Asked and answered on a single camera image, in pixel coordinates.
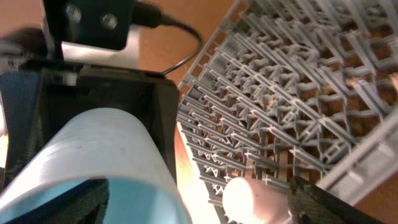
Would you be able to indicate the pink plastic cup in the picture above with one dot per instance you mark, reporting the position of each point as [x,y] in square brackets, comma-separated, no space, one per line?
[253,201]

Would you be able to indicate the grey plastic dishwasher rack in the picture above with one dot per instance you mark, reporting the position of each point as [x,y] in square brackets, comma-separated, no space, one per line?
[295,88]

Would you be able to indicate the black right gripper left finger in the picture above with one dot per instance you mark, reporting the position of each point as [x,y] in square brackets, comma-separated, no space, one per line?
[81,201]

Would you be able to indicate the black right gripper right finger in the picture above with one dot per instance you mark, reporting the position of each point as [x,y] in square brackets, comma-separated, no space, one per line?
[309,204]

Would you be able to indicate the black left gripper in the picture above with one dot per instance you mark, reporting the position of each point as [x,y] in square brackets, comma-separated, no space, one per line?
[40,98]

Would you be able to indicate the light blue plastic cup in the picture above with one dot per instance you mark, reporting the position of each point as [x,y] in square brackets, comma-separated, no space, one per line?
[104,144]

